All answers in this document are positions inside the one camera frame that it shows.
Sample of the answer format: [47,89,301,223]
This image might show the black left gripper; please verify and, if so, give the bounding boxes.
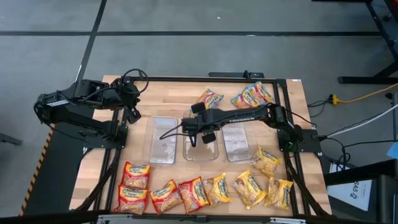
[119,81,142,125]

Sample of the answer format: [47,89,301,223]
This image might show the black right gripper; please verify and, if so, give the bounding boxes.
[182,101,217,144]

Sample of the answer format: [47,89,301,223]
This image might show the yellow Maruchan ramen pack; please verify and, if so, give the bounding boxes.
[264,176,294,212]
[231,169,268,210]
[250,145,284,178]
[203,172,233,208]

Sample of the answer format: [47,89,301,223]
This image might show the clear plastic bin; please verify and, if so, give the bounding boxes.
[221,121,259,164]
[143,114,180,166]
[182,109,220,162]

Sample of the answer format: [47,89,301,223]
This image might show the black platform hazard stripes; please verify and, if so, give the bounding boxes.
[19,88,108,216]

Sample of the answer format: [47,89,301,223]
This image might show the dark metal foot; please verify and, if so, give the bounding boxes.
[0,132,23,146]

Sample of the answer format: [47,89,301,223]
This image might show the black crossbar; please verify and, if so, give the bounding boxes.
[0,208,398,224]

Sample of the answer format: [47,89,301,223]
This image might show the white paper sign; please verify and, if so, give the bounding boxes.
[326,162,373,212]

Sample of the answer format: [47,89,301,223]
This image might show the blue object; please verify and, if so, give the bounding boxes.
[386,141,398,160]

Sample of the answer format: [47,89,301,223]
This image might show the black furniture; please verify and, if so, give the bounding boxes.
[323,158,398,224]

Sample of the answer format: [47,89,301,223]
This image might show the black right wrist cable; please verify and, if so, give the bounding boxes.
[159,123,198,148]

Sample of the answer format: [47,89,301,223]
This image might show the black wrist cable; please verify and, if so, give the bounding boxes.
[120,68,149,94]
[159,123,198,148]

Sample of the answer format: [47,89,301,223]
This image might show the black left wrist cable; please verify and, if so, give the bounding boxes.
[120,68,149,94]

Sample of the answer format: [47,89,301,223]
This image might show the black metal table frame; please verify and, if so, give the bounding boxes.
[93,75,313,219]

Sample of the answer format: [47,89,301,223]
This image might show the black bracket bar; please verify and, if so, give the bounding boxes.
[207,70,266,80]

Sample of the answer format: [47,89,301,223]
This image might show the black frame post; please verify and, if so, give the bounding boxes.
[284,149,332,217]
[74,148,123,212]

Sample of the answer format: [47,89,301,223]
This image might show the silver metal bracket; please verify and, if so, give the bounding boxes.
[96,213,134,224]
[269,217,307,224]

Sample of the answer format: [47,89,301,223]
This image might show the black floor cable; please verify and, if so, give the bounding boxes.
[320,136,398,170]
[307,96,333,119]

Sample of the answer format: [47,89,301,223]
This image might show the yellow extension cord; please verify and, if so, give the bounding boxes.
[329,82,398,105]

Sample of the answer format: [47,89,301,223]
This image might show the black desk frame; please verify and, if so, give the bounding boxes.
[312,0,398,85]

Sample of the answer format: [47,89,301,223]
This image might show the white cable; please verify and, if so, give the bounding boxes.
[326,104,398,138]

